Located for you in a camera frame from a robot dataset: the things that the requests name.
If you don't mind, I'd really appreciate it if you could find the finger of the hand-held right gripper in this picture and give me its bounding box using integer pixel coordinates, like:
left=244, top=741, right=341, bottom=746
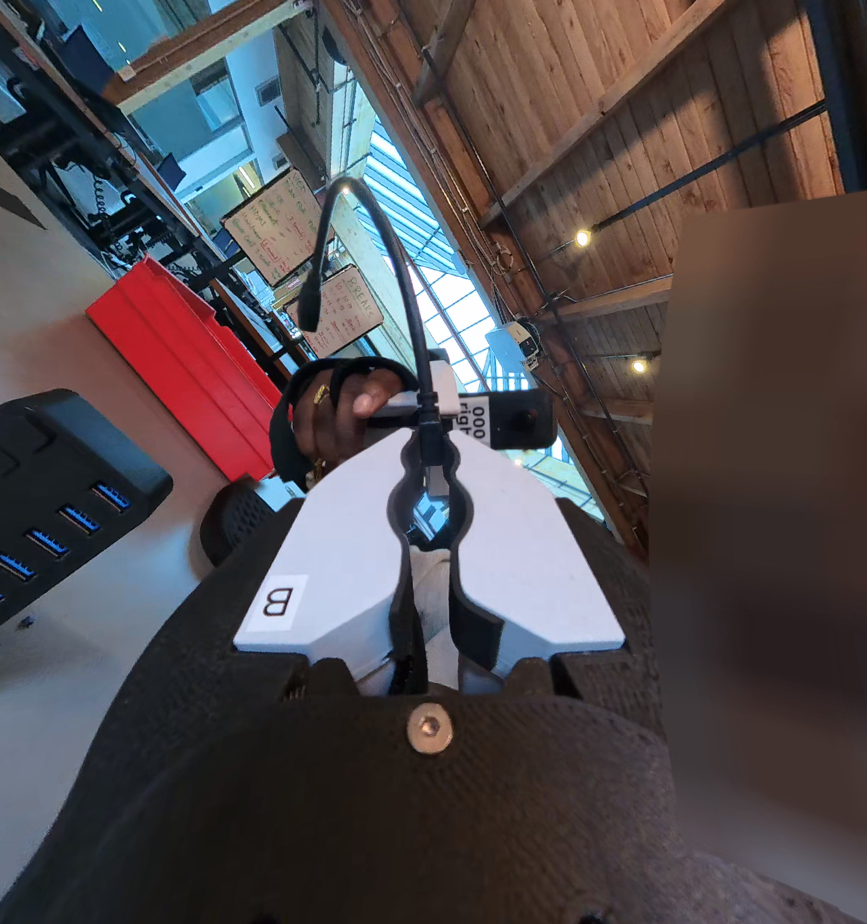
left=365, top=393, right=424, bottom=430

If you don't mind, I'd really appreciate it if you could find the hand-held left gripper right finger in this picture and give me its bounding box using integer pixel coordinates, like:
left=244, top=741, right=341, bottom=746
left=442, top=433, right=626, bottom=693

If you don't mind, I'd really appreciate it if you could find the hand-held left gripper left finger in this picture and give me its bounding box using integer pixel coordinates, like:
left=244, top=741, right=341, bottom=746
left=233, top=431, right=429, bottom=695

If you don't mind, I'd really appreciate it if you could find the black usb cable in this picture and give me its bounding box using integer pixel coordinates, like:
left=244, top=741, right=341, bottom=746
left=296, top=175, right=453, bottom=501

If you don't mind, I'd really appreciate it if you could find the black usb hub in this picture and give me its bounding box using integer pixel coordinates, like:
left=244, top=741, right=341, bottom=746
left=0, top=388, right=175, bottom=645

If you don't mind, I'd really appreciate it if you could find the person's right hand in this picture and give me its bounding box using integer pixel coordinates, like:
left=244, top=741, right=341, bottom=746
left=289, top=364, right=400, bottom=481

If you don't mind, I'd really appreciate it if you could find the small handwritten whiteboard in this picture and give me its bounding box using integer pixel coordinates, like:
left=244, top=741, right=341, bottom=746
left=284, top=263, right=385, bottom=359

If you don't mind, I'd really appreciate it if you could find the red plastic bin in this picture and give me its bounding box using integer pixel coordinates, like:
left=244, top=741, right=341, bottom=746
left=85, top=255, right=284, bottom=482

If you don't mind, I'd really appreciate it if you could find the large handwritten whiteboard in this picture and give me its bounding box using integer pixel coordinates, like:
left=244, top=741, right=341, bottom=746
left=222, top=168, right=328, bottom=287

